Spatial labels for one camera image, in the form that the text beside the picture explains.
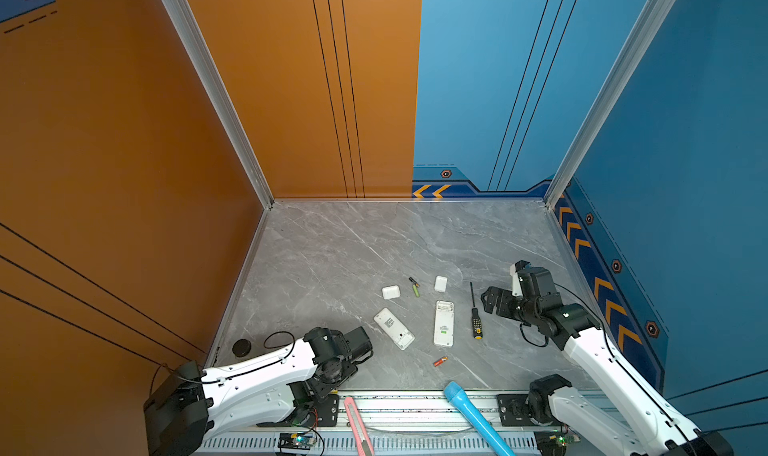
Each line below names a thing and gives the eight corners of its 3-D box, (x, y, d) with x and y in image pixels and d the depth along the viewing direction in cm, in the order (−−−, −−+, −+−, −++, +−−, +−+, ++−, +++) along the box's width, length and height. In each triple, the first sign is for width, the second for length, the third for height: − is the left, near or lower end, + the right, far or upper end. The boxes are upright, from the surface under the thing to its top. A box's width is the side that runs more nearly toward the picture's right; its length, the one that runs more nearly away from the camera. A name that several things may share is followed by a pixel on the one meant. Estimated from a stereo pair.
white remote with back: (432, 344, 86) (433, 342, 84) (436, 302, 94) (436, 299, 93) (452, 347, 85) (453, 345, 84) (453, 304, 94) (454, 301, 92)
